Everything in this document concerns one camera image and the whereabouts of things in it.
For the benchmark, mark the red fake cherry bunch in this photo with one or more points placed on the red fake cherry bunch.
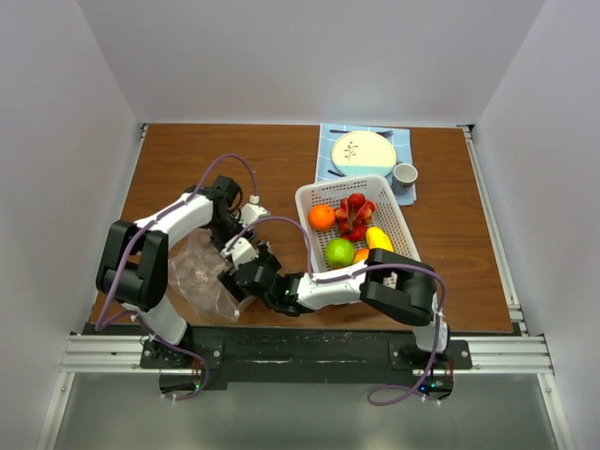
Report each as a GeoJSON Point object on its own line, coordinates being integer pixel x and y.
{"type": "Point", "coordinates": [354, 215]}

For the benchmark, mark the yellow fake lemon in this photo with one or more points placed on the yellow fake lemon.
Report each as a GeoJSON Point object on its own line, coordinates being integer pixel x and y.
{"type": "Point", "coordinates": [377, 238]}

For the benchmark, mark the purple plastic fork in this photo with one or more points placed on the purple plastic fork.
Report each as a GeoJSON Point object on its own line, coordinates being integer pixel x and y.
{"type": "Point", "coordinates": [385, 134]}

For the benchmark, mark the small white cup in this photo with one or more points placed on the small white cup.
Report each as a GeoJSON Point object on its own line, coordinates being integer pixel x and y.
{"type": "Point", "coordinates": [404, 176]}

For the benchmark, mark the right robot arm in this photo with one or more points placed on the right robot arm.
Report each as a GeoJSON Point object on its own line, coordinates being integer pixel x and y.
{"type": "Point", "coordinates": [404, 290]}

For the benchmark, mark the blue checkered cloth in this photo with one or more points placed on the blue checkered cloth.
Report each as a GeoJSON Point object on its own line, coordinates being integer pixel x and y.
{"type": "Point", "coordinates": [327, 171]}

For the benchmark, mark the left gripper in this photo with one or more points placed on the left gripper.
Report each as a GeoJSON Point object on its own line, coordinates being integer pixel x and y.
{"type": "Point", "coordinates": [219, 246]}

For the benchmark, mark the orange fake fruit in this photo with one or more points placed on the orange fake fruit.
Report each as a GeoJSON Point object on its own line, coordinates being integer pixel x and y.
{"type": "Point", "coordinates": [321, 217]}

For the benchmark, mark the orange green fake mango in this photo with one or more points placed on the orange green fake mango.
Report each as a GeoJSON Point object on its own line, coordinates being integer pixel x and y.
{"type": "Point", "coordinates": [360, 255]}

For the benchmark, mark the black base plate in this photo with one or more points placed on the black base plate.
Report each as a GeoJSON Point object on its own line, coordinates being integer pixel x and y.
{"type": "Point", "coordinates": [214, 357]}

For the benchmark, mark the clear zip top bag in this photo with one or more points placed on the clear zip top bag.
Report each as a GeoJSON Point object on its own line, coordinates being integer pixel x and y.
{"type": "Point", "coordinates": [194, 267]}

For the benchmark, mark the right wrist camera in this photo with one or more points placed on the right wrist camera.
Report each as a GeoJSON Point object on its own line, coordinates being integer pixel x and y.
{"type": "Point", "coordinates": [239, 251]}

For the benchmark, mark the aluminium frame rail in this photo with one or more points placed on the aluminium frame rail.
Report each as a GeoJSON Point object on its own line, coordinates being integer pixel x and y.
{"type": "Point", "coordinates": [102, 354]}

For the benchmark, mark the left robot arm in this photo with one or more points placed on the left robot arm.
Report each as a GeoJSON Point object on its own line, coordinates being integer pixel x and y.
{"type": "Point", "coordinates": [133, 269]}

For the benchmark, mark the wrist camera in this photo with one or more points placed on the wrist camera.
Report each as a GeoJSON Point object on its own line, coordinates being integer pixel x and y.
{"type": "Point", "coordinates": [252, 211]}
{"type": "Point", "coordinates": [239, 251]}

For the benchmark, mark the cream and blue plate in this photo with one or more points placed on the cream and blue plate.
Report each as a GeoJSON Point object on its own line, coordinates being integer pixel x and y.
{"type": "Point", "coordinates": [362, 153]}

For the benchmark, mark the white plastic basket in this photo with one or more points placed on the white plastic basket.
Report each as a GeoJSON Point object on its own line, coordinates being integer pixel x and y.
{"type": "Point", "coordinates": [387, 215]}

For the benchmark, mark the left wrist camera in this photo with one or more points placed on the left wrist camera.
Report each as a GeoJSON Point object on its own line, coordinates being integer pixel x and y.
{"type": "Point", "coordinates": [252, 211]}

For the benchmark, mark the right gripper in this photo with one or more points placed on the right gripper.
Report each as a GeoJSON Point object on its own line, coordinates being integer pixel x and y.
{"type": "Point", "coordinates": [266, 258]}

